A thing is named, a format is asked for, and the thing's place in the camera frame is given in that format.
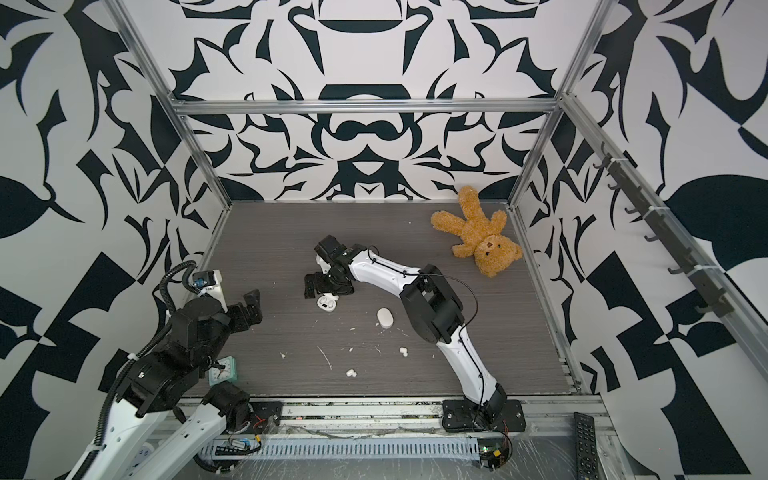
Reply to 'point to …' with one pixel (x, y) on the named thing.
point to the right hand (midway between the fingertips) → (316, 293)
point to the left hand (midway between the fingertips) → (237, 292)
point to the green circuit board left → (237, 447)
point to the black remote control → (585, 447)
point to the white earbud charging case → (327, 302)
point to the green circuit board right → (493, 452)
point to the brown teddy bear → (494, 253)
